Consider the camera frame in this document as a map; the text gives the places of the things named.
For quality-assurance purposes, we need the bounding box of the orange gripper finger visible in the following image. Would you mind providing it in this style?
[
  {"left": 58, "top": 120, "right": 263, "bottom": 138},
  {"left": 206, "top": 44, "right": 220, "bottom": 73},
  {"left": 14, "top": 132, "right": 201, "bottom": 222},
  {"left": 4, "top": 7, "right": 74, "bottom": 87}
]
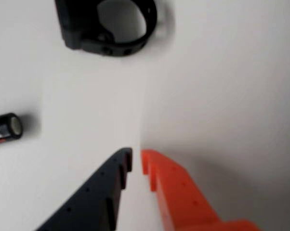
[{"left": 141, "top": 149, "right": 262, "bottom": 231}]

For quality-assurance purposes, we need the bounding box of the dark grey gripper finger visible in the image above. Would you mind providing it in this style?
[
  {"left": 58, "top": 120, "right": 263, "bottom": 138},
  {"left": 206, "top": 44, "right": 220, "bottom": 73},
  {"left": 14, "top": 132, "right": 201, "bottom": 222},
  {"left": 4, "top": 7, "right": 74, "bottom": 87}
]
[{"left": 36, "top": 147, "right": 133, "bottom": 231}]

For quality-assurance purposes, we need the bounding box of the black battery with red print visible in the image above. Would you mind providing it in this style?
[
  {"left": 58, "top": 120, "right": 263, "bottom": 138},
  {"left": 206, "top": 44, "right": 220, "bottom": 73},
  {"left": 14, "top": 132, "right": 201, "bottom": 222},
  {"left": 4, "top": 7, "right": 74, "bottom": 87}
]
[{"left": 0, "top": 113, "right": 23, "bottom": 147}]

